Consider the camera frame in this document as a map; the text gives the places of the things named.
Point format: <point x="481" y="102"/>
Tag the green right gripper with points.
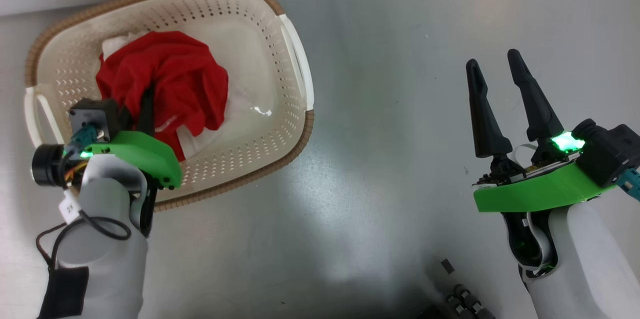
<point x="540" y="191"/>

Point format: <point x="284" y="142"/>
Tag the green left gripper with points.
<point x="145" y="151"/>

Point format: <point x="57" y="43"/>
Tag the red garment with white trim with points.
<point x="175" y="74"/>

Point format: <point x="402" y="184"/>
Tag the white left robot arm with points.
<point x="105" y="264"/>

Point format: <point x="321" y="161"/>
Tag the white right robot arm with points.
<point x="590" y="259"/>

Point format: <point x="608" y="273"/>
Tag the dark robot base part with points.
<point x="465" y="304"/>

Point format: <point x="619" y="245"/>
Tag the cream perforated laundry basket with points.
<point x="260" y="59"/>

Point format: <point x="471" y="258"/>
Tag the black cylindrical wrist part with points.
<point x="46" y="165"/>

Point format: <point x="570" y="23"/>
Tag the small dark square tab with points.
<point x="448" y="266"/>

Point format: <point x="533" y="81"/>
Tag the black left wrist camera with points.
<point x="95" y="114"/>

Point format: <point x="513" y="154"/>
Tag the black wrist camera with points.
<point x="95" y="114"/>
<point x="607" y="151"/>

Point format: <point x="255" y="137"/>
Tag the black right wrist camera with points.
<point x="607" y="151"/>

